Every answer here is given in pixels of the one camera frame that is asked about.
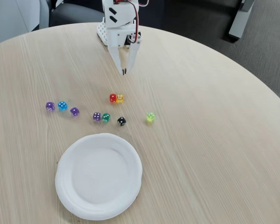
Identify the white paper plate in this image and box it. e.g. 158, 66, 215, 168
55, 133, 143, 221

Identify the black office chair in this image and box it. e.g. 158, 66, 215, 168
49, 3, 105, 28

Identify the black seat cushion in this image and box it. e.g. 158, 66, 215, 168
163, 0, 241, 9

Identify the white cabinet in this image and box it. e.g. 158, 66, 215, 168
0, 0, 49, 46

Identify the grey desk leg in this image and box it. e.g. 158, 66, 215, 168
228, 0, 256, 40

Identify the red black servo cable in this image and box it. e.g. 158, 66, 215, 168
127, 0, 150, 44

